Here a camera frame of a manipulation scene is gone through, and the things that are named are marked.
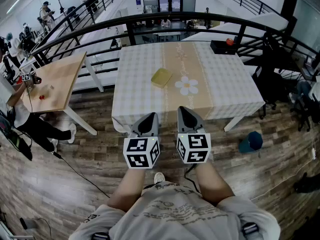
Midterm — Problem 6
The brown office desk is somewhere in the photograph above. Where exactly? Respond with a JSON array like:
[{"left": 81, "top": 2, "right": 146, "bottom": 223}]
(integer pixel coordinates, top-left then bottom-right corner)
[{"left": 273, "top": 53, "right": 320, "bottom": 82}]

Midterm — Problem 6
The black floor cable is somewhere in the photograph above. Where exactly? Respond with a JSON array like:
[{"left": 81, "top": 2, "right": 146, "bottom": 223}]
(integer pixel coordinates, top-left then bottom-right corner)
[{"left": 51, "top": 150, "right": 111, "bottom": 199}]

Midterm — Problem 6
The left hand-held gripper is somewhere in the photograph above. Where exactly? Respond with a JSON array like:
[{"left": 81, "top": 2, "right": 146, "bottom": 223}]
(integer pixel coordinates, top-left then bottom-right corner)
[{"left": 122, "top": 112, "right": 161, "bottom": 170}]

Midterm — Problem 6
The white floor cable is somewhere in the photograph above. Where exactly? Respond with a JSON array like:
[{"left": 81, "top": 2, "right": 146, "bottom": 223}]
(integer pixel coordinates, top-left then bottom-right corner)
[{"left": 249, "top": 131, "right": 320, "bottom": 201}]

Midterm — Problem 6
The person's right forearm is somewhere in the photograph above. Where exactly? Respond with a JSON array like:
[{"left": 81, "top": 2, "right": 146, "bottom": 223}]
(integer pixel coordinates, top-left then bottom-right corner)
[{"left": 194, "top": 160, "right": 236, "bottom": 208}]

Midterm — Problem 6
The person's white shoe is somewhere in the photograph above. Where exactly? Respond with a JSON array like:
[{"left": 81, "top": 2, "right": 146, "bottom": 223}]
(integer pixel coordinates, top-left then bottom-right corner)
[{"left": 153, "top": 171, "right": 166, "bottom": 185}]

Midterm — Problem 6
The person's white printed shirt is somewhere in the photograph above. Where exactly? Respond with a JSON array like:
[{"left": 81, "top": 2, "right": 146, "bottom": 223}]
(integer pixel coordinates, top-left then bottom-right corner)
[{"left": 68, "top": 181, "right": 281, "bottom": 240}]

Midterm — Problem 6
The black box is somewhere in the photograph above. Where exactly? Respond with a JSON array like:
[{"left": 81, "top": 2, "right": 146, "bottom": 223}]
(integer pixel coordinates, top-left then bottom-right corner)
[{"left": 209, "top": 39, "right": 238, "bottom": 56}]

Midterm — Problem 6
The black shoulder strap buckle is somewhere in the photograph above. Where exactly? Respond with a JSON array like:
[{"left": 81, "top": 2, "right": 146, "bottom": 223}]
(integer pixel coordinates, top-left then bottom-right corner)
[
  {"left": 91, "top": 231, "right": 111, "bottom": 240},
  {"left": 241, "top": 222, "right": 260, "bottom": 240}
]

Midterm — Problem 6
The wooden table with white legs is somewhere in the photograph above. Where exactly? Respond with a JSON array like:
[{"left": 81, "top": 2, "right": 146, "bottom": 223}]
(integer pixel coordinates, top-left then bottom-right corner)
[{"left": 16, "top": 51, "right": 105, "bottom": 137}]

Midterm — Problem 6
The grey laptop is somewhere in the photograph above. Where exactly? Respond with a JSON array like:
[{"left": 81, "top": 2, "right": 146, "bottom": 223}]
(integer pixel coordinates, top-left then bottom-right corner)
[{"left": 303, "top": 55, "right": 315, "bottom": 69}]

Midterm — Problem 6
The glass double door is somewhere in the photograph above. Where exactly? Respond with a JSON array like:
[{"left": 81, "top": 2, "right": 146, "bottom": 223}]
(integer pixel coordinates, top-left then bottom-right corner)
[{"left": 157, "top": 0, "right": 182, "bottom": 13}]

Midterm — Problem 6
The cream plastic bin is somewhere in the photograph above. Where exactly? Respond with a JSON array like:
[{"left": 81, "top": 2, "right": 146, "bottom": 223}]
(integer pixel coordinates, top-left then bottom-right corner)
[{"left": 150, "top": 68, "right": 173, "bottom": 89}]

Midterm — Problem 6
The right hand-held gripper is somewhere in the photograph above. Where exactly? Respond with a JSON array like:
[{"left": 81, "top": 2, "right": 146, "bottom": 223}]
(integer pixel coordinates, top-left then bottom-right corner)
[{"left": 176, "top": 106, "right": 212, "bottom": 165}]

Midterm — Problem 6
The dark rectangular box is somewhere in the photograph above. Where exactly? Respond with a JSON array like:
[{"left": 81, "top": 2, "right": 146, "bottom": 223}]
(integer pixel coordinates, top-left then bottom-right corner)
[{"left": 238, "top": 130, "right": 264, "bottom": 155}]

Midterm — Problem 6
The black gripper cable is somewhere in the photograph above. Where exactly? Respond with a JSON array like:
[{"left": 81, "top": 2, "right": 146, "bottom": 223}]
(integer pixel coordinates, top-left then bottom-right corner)
[{"left": 184, "top": 163, "right": 202, "bottom": 194}]

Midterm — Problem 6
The person's left forearm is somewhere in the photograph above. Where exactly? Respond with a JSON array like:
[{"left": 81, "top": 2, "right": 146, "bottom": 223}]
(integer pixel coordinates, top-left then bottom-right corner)
[{"left": 107, "top": 167, "right": 146, "bottom": 213}]

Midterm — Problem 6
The black office chair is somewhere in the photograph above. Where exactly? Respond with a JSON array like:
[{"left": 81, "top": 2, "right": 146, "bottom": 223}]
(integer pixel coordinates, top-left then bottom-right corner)
[
  {"left": 251, "top": 42, "right": 288, "bottom": 120},
  {"left": 289, "top": 93, "right": 320, "bottom": 132}
]

